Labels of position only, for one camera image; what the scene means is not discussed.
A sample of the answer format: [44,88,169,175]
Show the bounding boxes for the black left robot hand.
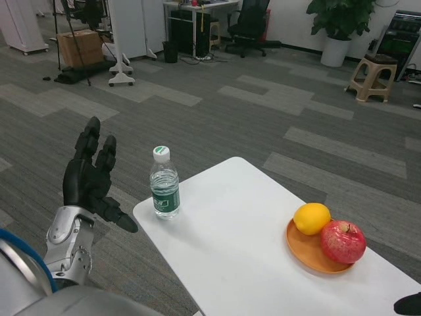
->
[62,116,139,234]

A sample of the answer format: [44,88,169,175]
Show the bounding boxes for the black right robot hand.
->
[393,292,421,316]

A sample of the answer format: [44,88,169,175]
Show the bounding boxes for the clear green-label water bottle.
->
[149,145,181,221]

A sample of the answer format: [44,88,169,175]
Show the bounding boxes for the red apple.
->
[320,220,367,265]

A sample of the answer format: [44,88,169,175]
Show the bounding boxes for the orange round plate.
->
[285,217,358,275]

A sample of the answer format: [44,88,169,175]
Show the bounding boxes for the brown cardboard box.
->
[56,28,105,68]

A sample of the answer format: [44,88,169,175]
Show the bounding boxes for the yellow lemon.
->
[293,202,332,236]

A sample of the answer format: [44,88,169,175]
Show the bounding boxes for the black waste bin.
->
[162,41,180,64]

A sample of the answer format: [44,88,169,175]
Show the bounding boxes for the black tripod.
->
[51,0,93,87]

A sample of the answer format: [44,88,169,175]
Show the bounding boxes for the white wheeled partition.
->
[141,0,165,61]
[107,0,147,88]

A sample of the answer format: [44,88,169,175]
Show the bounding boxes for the white wheeled cabinet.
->
[0,0,51,56]

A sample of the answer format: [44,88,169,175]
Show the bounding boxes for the black office chair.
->
[65,0,109,29]
[224,0,282,59]

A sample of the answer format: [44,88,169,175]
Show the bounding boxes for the black computer tower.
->
[170,9,211,56]

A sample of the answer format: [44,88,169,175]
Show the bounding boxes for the small beige stool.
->
[209,18,221,49]

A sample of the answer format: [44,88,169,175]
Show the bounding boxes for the white office desk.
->
[163,0,241,57]

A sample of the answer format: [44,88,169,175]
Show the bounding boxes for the beige plastic stool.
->
[345,53,399,103]

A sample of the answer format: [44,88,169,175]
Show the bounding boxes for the black green-lit computer case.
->
[374,9,421,82]

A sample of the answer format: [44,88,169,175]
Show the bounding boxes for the white plant pot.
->
[320,35,352,68]

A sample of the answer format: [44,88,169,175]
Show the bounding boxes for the green potted plant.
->
[305,0,378,41]

